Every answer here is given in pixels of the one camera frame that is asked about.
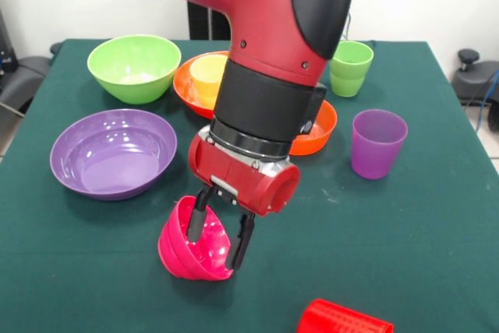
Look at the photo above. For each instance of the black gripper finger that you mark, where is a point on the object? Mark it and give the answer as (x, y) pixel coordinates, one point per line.
(241, 243)
(196, 224)

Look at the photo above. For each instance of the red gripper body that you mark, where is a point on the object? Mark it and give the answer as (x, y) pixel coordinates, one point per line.
(249, 185)

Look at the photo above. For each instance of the pink bowl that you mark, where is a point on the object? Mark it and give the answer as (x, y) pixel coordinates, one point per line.
(175, 251)

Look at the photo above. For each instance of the small orange bowl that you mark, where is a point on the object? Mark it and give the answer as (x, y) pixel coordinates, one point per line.
(323, 130)

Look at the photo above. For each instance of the yellow cup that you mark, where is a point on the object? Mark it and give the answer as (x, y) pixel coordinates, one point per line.
(204, 75)

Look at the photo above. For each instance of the red cup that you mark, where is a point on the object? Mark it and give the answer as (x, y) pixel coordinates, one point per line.
(343, 319)

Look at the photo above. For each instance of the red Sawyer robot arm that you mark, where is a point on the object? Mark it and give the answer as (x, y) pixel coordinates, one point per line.
(265, 17)

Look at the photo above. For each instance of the large purple bowl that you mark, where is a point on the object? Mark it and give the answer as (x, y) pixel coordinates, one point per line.
(113, 161)

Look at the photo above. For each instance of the large orange-red bowl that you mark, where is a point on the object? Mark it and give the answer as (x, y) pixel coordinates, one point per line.
(181, 87)

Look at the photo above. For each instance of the purple cup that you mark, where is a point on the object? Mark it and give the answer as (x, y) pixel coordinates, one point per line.
(376, 149)

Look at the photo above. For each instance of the dark green tablecloth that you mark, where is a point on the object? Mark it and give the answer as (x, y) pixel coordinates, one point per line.
(390, 231)

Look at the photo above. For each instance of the green cup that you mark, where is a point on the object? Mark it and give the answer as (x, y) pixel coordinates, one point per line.
(352, 71)

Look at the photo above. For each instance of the large green bowl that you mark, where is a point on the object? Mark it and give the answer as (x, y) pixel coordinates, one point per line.
(134, 75)

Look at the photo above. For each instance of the black pedestal leg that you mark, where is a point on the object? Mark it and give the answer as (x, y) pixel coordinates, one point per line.
(23, 79)
(471, 79)

